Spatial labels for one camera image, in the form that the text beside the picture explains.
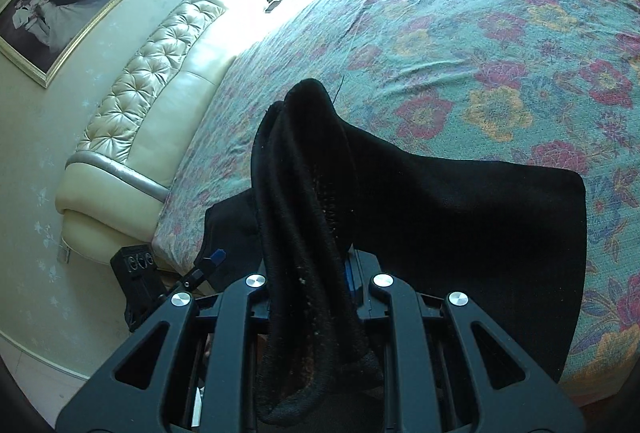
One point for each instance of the framed black white picture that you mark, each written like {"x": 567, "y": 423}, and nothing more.
{"x": 37, "y": 36}

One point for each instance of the black pants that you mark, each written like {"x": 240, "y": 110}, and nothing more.
{"x": 481, "y": 272}

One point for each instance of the floral green bedspread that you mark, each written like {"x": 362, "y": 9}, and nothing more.
{"x": 547, "y": 83}

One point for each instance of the cream tufted headboard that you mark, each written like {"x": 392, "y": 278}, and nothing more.
{"x": 116, "y": 183}

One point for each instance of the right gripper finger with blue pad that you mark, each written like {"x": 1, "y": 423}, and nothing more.
{"x": 360, "y": 269}

